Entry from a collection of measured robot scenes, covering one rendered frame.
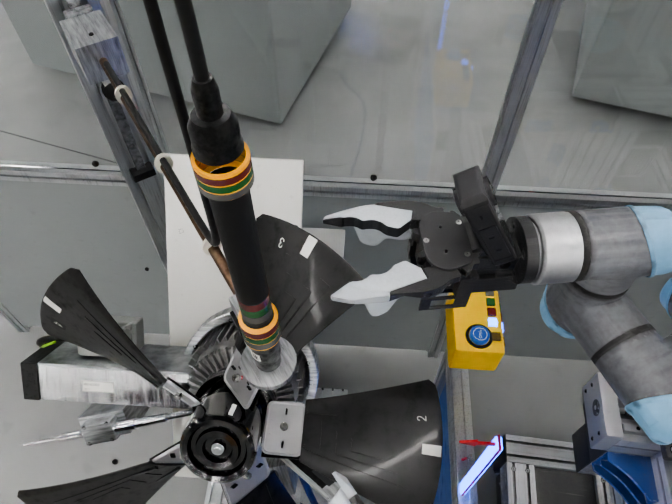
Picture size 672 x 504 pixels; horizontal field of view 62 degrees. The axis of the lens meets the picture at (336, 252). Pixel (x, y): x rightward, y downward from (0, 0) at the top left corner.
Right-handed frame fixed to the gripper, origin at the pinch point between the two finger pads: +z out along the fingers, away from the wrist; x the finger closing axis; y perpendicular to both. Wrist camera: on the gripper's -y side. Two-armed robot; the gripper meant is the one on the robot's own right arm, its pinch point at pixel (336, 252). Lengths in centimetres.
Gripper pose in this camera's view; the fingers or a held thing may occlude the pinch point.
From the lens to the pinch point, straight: 55.6
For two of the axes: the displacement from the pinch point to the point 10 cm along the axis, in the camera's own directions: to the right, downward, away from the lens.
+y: 0.0, 5.7, 8.2
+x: -0.9, -8.1, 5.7
